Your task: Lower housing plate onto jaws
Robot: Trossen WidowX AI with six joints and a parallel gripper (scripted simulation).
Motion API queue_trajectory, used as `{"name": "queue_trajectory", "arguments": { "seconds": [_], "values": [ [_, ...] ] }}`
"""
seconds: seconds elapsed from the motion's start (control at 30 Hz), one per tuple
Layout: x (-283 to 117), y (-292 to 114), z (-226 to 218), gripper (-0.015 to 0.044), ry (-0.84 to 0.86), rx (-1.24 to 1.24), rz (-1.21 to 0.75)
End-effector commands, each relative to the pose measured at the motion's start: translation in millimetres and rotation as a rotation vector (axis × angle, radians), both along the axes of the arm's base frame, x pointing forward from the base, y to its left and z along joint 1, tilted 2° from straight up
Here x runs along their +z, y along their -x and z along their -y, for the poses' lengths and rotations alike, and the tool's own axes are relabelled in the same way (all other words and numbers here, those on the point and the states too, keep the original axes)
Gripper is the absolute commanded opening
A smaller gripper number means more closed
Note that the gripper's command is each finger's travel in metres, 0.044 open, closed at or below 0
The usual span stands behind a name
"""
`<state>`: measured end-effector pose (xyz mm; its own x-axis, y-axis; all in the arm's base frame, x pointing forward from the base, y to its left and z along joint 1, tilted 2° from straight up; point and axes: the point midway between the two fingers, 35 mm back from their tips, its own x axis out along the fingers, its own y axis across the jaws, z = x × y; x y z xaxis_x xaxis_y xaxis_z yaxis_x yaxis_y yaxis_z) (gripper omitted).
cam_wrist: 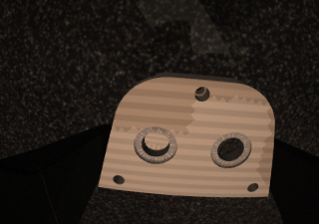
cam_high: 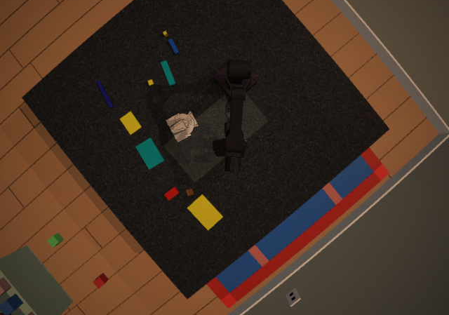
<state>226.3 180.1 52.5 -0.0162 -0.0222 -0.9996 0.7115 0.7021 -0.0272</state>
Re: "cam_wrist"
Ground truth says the tan plate with two round holes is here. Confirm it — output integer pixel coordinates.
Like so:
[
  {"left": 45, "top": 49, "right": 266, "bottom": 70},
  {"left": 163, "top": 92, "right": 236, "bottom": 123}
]
[{"left": 97, "top": 73, "right": 275, "bottom": 197}]

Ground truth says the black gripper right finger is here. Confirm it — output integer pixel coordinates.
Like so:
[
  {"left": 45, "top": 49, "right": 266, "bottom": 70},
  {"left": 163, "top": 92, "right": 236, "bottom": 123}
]
[{"left": 268, "top": 137, "right": 319, "bottom": 224}]

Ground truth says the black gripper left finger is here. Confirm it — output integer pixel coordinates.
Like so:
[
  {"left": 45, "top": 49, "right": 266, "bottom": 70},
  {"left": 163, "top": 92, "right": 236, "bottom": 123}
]
[{"left": 0, "top": 124, "right": 112, "bottom": 224}]

